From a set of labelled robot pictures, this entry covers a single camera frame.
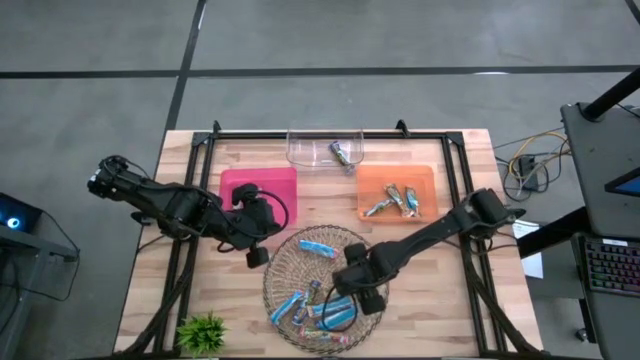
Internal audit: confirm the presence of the blue orange granola bar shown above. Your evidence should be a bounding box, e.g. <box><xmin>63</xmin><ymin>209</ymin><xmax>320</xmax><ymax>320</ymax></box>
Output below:
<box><xmin>405</xmin><ymin>185</ymin><xmax>422</xmax><ymax>218</ymax></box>

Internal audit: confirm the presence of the dark purple silver granola bar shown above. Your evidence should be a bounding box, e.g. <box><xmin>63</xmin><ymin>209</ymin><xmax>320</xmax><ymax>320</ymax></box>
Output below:
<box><xmin>293</xmin><ymin>278</ymin><xmax>322</xmax><ymax>326</ymax></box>
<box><xmin>328</xmin><ymin>140</ymin><xmax>356</xmax><ymax>175</ymax></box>

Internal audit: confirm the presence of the silver tan granola bar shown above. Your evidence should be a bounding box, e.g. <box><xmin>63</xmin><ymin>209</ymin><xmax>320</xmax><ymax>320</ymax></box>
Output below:
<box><xmin>363</xmin><ymin>198</ymin><xmax>395</xmax><ymax>218</ymax></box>

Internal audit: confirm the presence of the grey metal stand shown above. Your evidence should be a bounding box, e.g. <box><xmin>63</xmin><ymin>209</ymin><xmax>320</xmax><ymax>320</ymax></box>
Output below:
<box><xmin>0</xmin><ymin>229</ymin><xmax>81</xmax><ymax>360</ymax></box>

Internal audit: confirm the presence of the clear plastic bin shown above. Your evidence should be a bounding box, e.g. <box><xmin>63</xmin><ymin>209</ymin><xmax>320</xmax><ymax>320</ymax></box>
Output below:
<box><xmin>285</xmin><ymin>127</ymin><xmax>365</xmax><ymax>176</ymax></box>

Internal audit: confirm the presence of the backlit computer keyboard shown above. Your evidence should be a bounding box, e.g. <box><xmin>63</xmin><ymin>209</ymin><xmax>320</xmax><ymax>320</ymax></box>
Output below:
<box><xmin>583</xmin><ymin>238</ymin><xmax>640</xmax><ymax>297</ymax></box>

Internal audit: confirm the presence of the white paper sheet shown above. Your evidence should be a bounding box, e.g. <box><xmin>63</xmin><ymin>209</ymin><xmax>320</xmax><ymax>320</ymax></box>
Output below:
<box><xmin>510</xmin><ymin>219</ymin><xmax>545</xmax><ymax>280</ymax></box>

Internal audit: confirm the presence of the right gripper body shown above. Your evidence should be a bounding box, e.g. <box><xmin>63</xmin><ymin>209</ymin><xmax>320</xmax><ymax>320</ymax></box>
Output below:
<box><xmin>333</xmin><ymin>242</ymin><xmax>389</xmax><ymax>317</ymax></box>

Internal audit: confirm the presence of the yellow green granola bar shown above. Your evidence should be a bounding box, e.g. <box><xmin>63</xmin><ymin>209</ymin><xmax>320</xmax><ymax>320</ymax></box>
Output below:
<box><xmin>383</xmin><ymin>183</ymin><xmax>409</xmax><ymax>218</ymax></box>

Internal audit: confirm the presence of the small green artificial plant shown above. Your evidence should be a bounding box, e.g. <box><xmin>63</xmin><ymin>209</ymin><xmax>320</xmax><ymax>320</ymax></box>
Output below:
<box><xmin>175</xmin><ymin>311</ymin><xmax>230</xmax><ymax>357</ymax></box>

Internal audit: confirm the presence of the black slanted pole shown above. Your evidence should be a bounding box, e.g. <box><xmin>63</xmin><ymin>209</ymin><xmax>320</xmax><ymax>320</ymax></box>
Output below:
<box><xmin>581</xmin><ymin>67</ymin><xmax>640</xmax><ymax>122</ymax></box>

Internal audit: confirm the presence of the black computer with blue light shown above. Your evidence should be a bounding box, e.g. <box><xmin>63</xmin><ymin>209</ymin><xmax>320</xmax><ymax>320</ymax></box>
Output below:
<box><xmin>0</xmin><ymin>192</ymin><xmax>44</xmax><ymax>235</ymax></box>

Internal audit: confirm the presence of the black cart leg bar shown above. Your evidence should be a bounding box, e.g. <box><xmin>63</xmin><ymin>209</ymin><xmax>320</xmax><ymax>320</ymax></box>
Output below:
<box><xmin>517</xmin><ymin>207</ymin><xmax>591</xmax><ymax>260</ymax></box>

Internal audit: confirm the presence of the round woven wicker basket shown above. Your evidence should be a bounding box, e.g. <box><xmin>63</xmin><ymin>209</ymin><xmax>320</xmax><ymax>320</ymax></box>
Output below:
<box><xmin>262</xmin><ymin>224</ymin><xmax>391</xmax><ymax>356</ymax></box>

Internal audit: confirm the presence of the black power adapter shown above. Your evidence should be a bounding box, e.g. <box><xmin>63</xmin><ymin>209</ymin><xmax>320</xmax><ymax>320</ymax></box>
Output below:
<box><xmin>517</xmin><ymin>155</ymin><xmax>540</xmax><ymax>190</ymax></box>

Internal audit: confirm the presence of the red logo Chewy granola bar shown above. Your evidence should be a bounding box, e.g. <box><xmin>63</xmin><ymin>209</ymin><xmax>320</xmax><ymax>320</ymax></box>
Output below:
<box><xmin>298</xmin><ymin>326</ymin><xmax>350</xmax><ymax>347</ymax></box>

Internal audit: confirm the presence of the pink plastic tray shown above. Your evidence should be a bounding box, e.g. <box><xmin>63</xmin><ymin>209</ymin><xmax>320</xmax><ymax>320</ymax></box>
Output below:
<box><xmin>218</xmin><ymin>167</ymin><xmax>300</xmax><ymax>229</ymax></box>

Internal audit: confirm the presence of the dark grey cart top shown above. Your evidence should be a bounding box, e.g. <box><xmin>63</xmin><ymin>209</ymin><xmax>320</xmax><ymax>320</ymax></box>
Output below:
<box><xmin>559</xmin><ymin>102</ymin><xmax>640</xmax><ymax>239</ymax></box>

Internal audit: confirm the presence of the tablet with blue screen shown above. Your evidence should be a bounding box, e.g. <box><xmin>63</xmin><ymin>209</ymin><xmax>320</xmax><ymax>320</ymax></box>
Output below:
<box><xmin>603</xmin><ymin>167</ymin><xmax>640</xmax><ymax>199</ymax></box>

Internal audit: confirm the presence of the grey desk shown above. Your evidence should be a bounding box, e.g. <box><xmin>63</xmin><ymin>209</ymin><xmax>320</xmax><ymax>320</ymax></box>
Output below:
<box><xmin>571</xmin><ymin>232</ymin><xmax>640</xmax><ymax>360</ymax></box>

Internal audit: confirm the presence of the black metal table frame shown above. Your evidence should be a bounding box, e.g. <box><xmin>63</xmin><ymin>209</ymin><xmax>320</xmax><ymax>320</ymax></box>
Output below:
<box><xmin>112</xmin><ymin>118</ymin><xmax>547</xmax><ymax>360</ymax></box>

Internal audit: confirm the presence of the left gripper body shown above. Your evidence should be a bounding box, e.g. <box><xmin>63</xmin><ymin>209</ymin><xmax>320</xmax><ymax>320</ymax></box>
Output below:
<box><xmin>233</xmin><ymin>183</ymin><xmax>281</xmax><ymax>270</ymax></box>

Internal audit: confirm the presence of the orange plastic tray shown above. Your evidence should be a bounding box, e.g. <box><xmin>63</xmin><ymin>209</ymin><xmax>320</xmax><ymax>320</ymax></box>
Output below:
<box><xmin>356</xmin><ymin>163</ymin><xmax>439</xmax><ymax>225</ymax></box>

